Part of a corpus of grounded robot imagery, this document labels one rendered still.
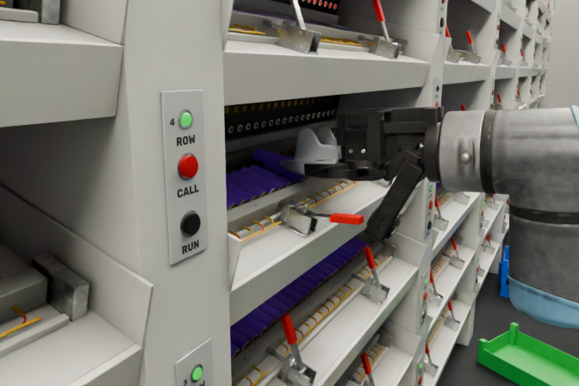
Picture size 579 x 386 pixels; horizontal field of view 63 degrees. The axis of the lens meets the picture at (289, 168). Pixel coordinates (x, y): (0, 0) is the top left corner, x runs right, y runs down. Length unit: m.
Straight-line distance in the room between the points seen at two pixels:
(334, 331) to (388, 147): 0.30
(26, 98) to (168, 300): 0.17
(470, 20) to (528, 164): 1.16
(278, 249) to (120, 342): 0.20
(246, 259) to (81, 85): 0.25
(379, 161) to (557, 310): 0.23
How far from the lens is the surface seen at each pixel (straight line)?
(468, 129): 0.53
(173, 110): 0.34
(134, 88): 0.32
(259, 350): 0.64
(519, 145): 0.51
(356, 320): 0.78
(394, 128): 0.56
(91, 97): 0.31
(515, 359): 1.85
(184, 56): 0.35
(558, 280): 0.54
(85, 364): 0.35
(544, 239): 0.53
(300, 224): 0.54
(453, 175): 0.53
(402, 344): 1.09
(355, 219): 0.51
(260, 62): 0.43
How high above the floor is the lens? 0.94
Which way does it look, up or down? 12 degrees down
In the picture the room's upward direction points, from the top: straight up
